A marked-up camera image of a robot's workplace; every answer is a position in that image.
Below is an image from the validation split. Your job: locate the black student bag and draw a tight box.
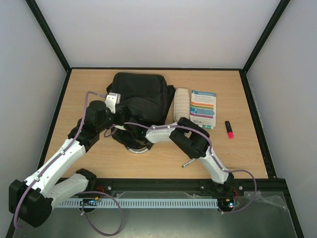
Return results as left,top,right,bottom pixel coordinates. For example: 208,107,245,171
106,72,175,150

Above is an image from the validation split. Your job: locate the beige pencil case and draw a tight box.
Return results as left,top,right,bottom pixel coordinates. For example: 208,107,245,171
173,88,190,121

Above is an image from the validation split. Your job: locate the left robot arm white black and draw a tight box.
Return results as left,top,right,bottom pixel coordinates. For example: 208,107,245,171
9,97,118,228

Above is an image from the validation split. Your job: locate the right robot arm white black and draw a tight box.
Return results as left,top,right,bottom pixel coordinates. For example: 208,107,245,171
146,117,234,194

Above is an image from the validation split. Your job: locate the colourful booklet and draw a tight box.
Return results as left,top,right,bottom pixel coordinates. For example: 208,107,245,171
190,90,216,128

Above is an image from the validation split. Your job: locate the green capped marker pen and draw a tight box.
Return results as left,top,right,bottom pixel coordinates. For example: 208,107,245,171
182,159,197,168

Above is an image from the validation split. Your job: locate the green glue stick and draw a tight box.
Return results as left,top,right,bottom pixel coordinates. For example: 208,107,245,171
199,124,213,129

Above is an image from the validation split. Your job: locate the pink highlighter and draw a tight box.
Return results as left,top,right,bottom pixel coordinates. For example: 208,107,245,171
225,121,234,139

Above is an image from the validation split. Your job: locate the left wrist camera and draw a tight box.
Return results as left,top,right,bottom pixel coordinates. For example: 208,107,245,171
105,92,121,114

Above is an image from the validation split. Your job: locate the bag grey metal handle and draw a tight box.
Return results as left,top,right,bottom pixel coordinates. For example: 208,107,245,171
128,147,149,154

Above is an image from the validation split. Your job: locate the black aluminium frame rail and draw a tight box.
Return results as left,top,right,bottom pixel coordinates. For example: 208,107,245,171
26,178,288,196

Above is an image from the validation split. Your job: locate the grey slotted cable duct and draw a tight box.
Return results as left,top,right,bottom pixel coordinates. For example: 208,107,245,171
57,198,218,209

